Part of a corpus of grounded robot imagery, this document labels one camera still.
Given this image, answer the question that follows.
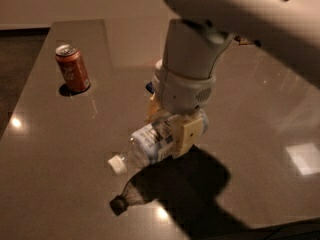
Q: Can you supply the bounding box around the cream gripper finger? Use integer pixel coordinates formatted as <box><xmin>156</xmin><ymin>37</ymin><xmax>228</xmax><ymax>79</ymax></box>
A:
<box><xmin>145</xmin><ymin>94</ymin><xmax>166</xmax><ymax>124</ymax></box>
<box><xmin>171</xmin><ymin>114</ymin><xmax>204</xmax><ymax>158</ymax></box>

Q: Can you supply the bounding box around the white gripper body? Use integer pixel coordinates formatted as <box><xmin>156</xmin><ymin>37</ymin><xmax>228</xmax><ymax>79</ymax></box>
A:
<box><xmin>152</xmin><ymin>60</ymin><xmax>215</xmax><ymax>114</ymax></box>

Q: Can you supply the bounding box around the clear bottle with blue label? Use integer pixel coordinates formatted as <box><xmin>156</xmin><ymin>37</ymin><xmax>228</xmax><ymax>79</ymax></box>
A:
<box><xmin>107</xmin><ymin>109</ymin><xmax>208</xmax><ymax>175</ymax></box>

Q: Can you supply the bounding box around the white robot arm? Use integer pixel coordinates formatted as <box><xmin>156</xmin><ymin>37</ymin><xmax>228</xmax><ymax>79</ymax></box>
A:
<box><xmin>148</xmin><ymin>0</ymin><xmax>320</xmax><ymax>157</ymax></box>

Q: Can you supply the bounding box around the dark blue snack packet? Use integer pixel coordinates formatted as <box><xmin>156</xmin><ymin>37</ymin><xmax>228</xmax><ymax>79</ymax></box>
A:
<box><xmin>145</xmin><ymin>82</ymin><xmax>154</xmax><ymax>94</ymax></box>

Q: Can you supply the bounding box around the glass jar with black lid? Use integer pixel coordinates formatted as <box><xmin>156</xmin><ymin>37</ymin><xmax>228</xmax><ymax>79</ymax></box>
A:
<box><xmin>234</xmin><ymin>35</ymin><xmax>262</xmax><ymax>47</ymax></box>

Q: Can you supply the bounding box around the red soda can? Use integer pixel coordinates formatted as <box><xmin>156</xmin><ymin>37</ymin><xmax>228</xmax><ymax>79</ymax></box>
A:
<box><xmin>55</xmin><ymin>44</ymin><xmax>90</xmax><ymax>93</ymax></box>

